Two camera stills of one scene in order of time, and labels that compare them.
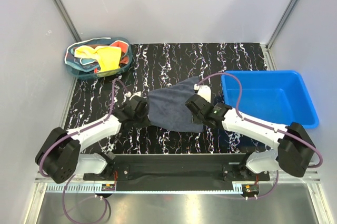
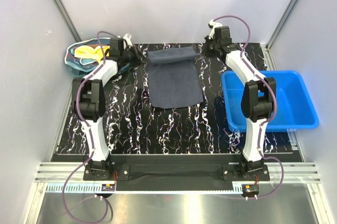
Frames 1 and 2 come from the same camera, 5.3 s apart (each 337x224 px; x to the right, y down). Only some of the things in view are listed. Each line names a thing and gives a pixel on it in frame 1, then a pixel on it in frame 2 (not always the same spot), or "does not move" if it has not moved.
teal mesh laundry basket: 97,58 does not move
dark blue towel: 167,109 to 174,78
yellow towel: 108,57 does not move
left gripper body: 141,120 to 130,57
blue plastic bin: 279,97 does not move
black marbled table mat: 157,65 does not move
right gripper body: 196,118 to 210,47
